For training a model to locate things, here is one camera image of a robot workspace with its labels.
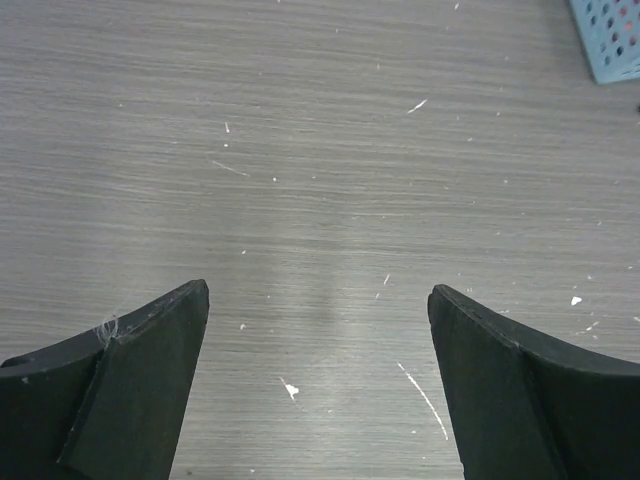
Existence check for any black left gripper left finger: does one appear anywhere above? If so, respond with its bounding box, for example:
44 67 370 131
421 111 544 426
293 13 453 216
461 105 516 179
1 279 209 479

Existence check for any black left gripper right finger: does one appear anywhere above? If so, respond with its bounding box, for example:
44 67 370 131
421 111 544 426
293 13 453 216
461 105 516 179
427 284 639 480

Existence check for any light blue perforated basket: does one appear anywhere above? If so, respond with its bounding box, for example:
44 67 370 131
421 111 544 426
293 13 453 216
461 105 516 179
568 0 640 85

